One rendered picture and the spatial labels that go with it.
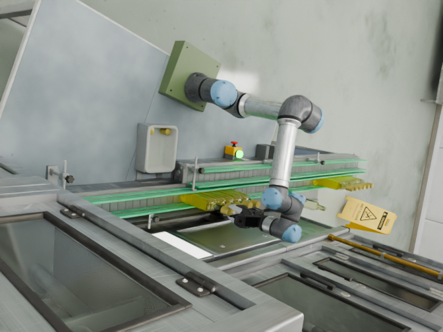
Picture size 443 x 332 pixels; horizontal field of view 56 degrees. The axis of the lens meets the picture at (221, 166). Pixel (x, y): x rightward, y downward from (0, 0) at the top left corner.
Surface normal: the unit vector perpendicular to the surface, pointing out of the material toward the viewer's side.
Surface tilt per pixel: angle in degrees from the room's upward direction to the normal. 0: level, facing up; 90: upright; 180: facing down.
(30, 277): 90
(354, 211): 76
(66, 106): 0
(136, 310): 90
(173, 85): 4
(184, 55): 4
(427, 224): 90
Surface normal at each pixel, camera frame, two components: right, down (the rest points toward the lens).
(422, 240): -0.70, 0.04
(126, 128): 0.70, 0.19
